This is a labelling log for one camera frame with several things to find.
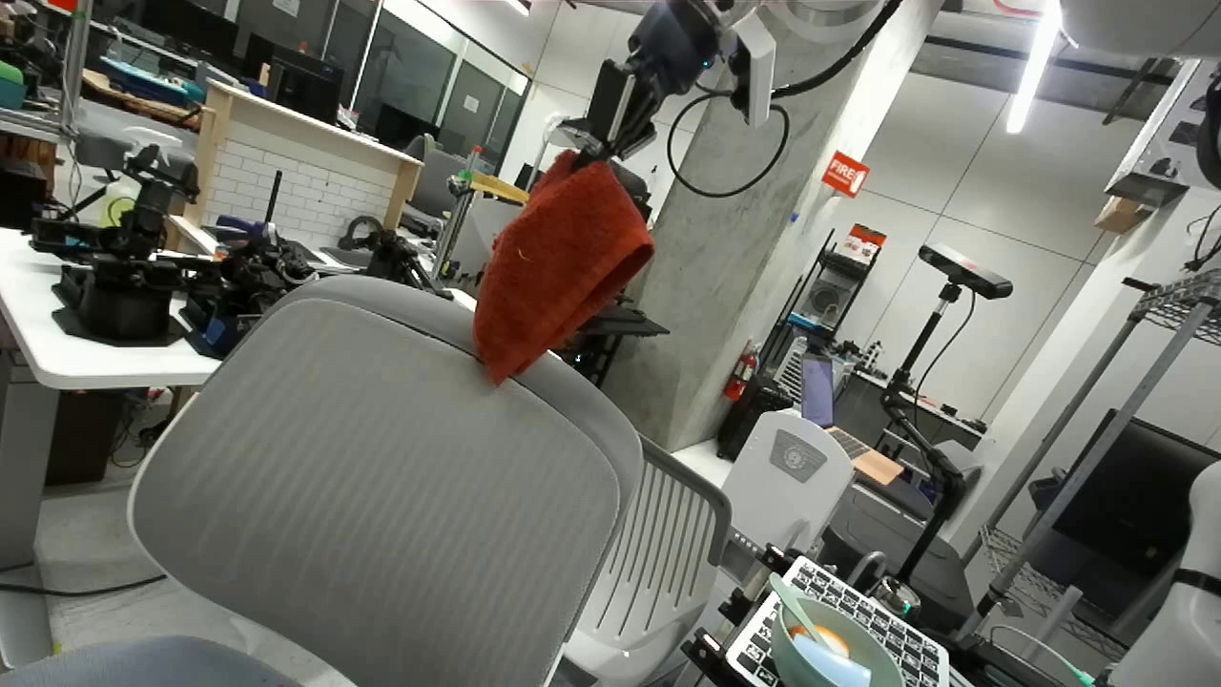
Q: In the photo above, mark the black camera rig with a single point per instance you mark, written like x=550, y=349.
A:
x=112, y=282

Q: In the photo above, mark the red terry towel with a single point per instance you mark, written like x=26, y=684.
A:
x=566, y=254

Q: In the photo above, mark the white brick panel box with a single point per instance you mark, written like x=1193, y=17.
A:
x=312, y=180

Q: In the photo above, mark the teal bowl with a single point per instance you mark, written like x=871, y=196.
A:
x=819, y=648

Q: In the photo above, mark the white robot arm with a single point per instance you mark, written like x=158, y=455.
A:
x=1146, y=30

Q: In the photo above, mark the grey mesh chair right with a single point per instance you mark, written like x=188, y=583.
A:
x=351, y=481

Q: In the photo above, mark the red fire extinguisher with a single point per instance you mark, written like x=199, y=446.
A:
x=743, y=376

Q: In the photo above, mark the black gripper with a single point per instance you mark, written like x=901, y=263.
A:
x=665, y=54

